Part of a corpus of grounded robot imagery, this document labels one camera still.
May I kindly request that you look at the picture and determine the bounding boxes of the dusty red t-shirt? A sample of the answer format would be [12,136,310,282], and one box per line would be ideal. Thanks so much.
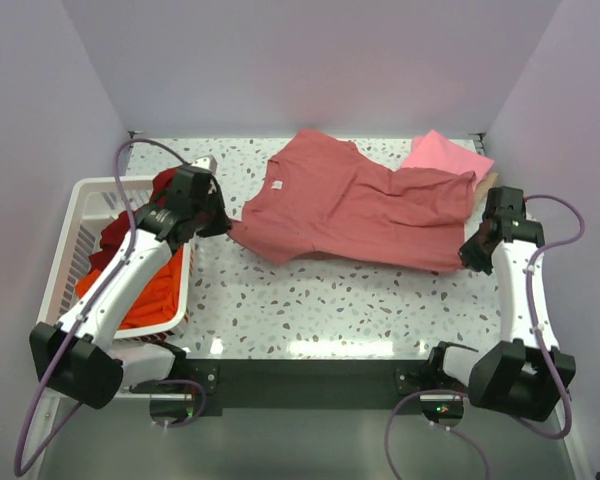
[229,130,475,273]

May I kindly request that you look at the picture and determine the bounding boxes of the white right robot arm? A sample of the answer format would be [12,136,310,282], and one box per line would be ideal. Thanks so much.
[420,187,576,422]

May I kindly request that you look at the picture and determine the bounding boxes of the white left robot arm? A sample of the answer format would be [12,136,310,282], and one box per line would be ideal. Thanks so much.
[29,165,231,409]

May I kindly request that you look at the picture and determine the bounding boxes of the folded beige t-shirt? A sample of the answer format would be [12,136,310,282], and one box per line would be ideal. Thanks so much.
[474,172,499,206]

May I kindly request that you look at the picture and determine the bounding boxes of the dark red t-shirt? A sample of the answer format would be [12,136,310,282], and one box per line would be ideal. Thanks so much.
[89,167,176,274]

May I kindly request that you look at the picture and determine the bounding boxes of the folded pink t-shirt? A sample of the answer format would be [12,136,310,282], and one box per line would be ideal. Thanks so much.
[401,130,494,180]

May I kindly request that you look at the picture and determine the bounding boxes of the white plastic laundry basket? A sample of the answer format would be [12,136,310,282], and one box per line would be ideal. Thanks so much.
[37,177,194,342]

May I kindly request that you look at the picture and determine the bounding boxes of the orange t-shirt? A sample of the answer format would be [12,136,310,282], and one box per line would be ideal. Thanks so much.
[75,245,183,330]

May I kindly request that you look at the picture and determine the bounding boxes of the aluminium frame rail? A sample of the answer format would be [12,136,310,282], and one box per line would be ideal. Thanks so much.
[42,379,136,400]

